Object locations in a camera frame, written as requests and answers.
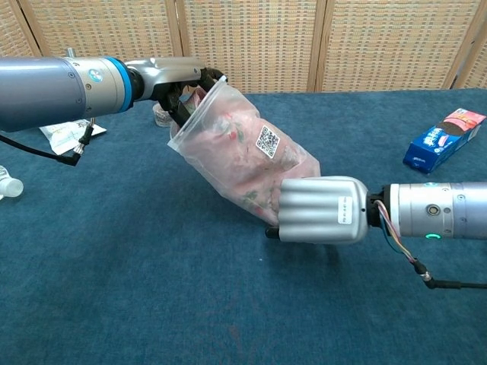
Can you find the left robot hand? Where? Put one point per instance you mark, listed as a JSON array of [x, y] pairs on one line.
[[163, 74]]

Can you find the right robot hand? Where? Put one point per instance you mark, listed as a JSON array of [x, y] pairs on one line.
[[319, 209]]

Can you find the zip bag with pink cloth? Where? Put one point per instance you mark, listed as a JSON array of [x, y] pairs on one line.
[[236, 159]]

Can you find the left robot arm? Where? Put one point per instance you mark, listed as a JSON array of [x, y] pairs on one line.
[[49, 91]]

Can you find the white green snack packet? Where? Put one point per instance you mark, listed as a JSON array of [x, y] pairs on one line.
[[62, 138]]

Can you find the wicker folding screen panel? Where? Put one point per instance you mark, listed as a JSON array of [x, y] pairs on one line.
[[106, 26], [11, 30], [480, 70], [266, 45], [395, 45]]

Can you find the blue cookie box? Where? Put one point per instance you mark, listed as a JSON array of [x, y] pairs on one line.
[[441, 144]]

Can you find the blue carpeted table surface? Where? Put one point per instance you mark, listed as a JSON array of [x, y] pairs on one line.
[[152, 285]]

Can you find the clear bottle with white cap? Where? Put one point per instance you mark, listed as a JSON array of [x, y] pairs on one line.
[[9, 186]]

